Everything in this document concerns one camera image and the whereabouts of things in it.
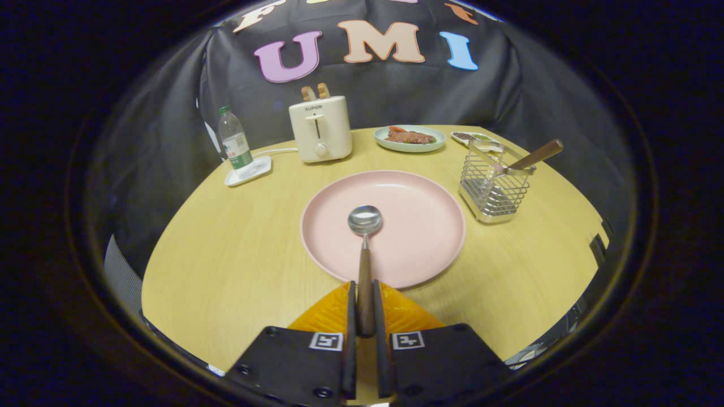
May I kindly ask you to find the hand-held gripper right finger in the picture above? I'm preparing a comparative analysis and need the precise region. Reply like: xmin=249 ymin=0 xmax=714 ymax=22
xmin=373 ymin=280 xmax=512 ymax=405

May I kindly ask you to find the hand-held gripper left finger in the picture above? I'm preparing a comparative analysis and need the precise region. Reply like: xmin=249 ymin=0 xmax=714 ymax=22
xmin=226 ymin=280 xmax=358 ymax=405

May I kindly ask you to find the wooden handled metal spoon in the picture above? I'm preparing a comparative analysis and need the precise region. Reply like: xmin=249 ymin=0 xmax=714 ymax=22
xmin=347 ymin=205 xmax=383 ymax=338

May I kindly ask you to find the wooden handled metal fork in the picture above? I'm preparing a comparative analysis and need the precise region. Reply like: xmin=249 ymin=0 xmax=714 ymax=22
xmin=481 ymin=139 xmax=564 ymax=193

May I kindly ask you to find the pink plate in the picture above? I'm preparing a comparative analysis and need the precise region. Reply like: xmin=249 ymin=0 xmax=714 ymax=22
xmin=300 ymin=170 xmax=467 ymax=289

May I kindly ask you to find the white square coaster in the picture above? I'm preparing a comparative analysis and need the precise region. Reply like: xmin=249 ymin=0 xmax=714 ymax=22
xmin=225 ymin=156 xmax=273 ymax=188

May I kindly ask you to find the light green food plate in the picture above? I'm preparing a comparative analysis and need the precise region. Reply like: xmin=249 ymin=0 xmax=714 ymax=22
xmin=374 ymin=125 xmax=447 ymax=153

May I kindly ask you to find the brown meat slice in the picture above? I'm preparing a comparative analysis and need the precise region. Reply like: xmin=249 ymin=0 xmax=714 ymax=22
xmin=385 ymin=131 xmax=437 ymax=145

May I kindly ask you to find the cream white toaster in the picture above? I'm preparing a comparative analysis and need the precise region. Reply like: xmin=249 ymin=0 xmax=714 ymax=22
xmin=288 ymin=96 xmax=353 ymax=164

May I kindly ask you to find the white divided dish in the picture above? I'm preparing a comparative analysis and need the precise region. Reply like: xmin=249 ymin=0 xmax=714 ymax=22
xmin=450 ymin=131 xmax=504 ymax=153

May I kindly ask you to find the clear plastic water bottle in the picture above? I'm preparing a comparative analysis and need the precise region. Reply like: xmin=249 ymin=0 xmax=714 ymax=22
xmin=218 ymin=105 xmax=254 ymax=171

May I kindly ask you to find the grey chair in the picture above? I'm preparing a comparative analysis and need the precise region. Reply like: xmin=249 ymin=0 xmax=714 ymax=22
xmin=104 ymin=235 xmax=145 ymax=317

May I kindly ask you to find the black backdrop cloth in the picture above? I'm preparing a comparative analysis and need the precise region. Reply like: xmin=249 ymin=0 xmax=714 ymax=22
xmin=85 ymin=0 xmax=637 ymax=295

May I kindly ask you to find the metal wire cutlery basket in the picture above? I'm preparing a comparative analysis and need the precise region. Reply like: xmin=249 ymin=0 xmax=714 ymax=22
xmin=458 ymin=139 xmax=537 ymax=224

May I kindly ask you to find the black bracket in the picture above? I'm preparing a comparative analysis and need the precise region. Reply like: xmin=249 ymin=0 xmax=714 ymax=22
xmin=589 ymin=233 xmax=609 ymax=266

